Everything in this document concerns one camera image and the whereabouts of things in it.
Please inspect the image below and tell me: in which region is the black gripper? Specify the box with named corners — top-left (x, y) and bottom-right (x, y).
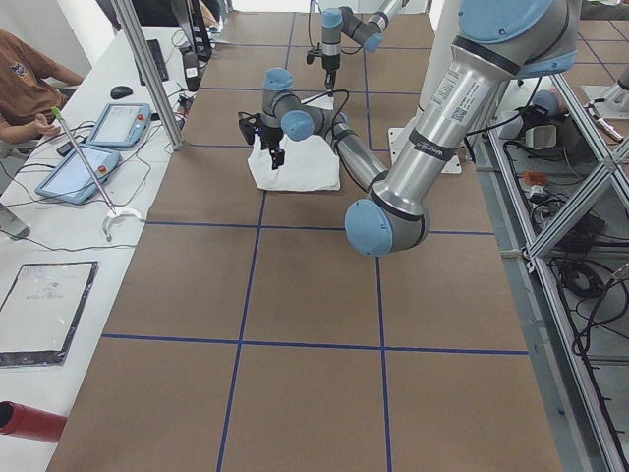
top-left (307, 44), bottom-right (340, 90)
top-left (238, 111), bottom-right (285, 170)

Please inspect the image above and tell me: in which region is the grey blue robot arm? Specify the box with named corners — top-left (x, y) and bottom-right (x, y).
top-left (306, 0), bottom-right (408, 93)
top-left (239, 1), bottom-right (581, 257)

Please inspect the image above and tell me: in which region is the black computer mouse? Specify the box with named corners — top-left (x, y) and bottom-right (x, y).
top-left (110, 86), bottom-right (134, 100)

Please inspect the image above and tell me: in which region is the black keyboard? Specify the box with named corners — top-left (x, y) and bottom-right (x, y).
top-left (146, 39), bottom-right (169, 82)

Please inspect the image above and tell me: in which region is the blue teach pendant far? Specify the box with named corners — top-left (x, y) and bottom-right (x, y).
top-left (86, 102), bottom-right (151, 149)

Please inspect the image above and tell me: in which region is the aluminium frame rail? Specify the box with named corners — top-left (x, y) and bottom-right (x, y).
top-left (484, 73), bottom-right (629, 472)

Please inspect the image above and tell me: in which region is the reacher grabber stick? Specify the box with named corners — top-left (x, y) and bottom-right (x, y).
top-left (51, 106), bottom-right (144, 242)

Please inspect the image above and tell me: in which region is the white long-sleeve printed shirt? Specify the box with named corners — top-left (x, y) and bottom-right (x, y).
top-left (247, 92), bottom-right (341, 193)

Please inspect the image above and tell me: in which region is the blue teach pendant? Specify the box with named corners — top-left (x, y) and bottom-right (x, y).
top-left (86, 102), bottom-right (151, 149)
top-left (35, 144), bottom-right (121, 205)

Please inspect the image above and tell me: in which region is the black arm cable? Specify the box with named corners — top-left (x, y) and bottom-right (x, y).
top-left (299, 89), bottom-right (351, 144)

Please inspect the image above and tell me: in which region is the blue teach pendant near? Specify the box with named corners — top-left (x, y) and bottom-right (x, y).
top-left (35, 144), bottom-right (121, 205)

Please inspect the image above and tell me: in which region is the red cylinder bottle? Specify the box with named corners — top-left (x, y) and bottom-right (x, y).
top-left (1, 401), bottom-right (67, 443)

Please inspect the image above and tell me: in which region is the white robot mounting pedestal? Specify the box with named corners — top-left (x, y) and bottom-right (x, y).
top-left (387, 0), bottom-right (466, 176)

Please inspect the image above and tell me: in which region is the person in brown shirt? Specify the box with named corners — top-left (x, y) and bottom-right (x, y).
top-left (1, 30), bottom-right (83, 145)

